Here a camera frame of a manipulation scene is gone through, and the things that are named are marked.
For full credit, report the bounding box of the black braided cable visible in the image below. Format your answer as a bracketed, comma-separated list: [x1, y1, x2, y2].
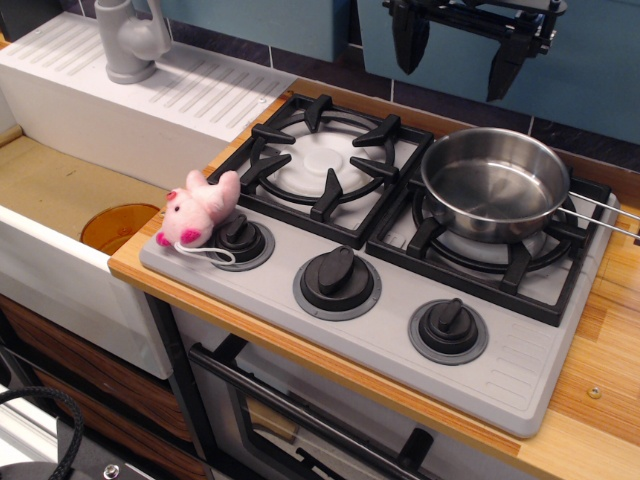
[0, 386, 85, 480]

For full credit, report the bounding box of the black burner grate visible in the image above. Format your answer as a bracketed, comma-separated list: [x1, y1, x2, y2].
[366, 160, 615, 326]
[208, 94, 434, 249]

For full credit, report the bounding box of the black right stove knob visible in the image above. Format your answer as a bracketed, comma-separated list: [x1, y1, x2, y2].
[408, 298, 489, 366]

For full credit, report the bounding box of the black stove knob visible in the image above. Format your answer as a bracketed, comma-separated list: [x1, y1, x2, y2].
[293, 246, 382, 322]
[408, 298, 489, 366]
[206, 214, 275, 272]

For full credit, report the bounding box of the orange plastic plate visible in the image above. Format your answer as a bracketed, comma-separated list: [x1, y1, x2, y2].
[80, 203, 159, 255]

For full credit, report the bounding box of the grey toy stove top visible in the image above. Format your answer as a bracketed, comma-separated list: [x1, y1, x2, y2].
[140, 94, 618, 437]

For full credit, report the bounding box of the wooden drawer front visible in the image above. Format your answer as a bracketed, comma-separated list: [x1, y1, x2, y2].
[1, 297, 212, 479]

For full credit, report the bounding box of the pink stuffed pig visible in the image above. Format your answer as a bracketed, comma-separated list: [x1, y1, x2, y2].
[155, 170, 241, 266]

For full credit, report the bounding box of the toy oven door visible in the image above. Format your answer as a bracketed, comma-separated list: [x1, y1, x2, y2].
[189, 342, 528, 479]

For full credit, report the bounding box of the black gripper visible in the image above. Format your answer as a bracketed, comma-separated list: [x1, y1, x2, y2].
[382, 1, 558, 102]

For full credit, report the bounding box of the grey toy faucet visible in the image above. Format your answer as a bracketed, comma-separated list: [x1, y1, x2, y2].
[95, 0, 172, 85]

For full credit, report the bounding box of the black left stove knob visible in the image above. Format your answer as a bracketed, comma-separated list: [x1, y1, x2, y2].
[206, 214, 275, 272]

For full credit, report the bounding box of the black oven door handle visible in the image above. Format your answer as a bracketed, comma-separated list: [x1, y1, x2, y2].
[188, 334, 432, 479]

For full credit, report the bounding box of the black right burner grate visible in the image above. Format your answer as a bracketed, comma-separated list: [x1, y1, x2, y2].
[366, 160, 615, 326]

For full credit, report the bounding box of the white toy sink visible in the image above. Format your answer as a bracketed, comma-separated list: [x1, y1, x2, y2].
[1, 13, 293, 379]

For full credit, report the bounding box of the black middle stove knob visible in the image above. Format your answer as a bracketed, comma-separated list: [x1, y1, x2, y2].
[293, 246, 382, 322]

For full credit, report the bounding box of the black left burner grate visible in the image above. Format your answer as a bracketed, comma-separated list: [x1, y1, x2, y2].
[208, 94, 434, 249]

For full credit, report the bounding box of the stainless steel pan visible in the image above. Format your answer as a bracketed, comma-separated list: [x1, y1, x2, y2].
[420, 127, 639, 244]

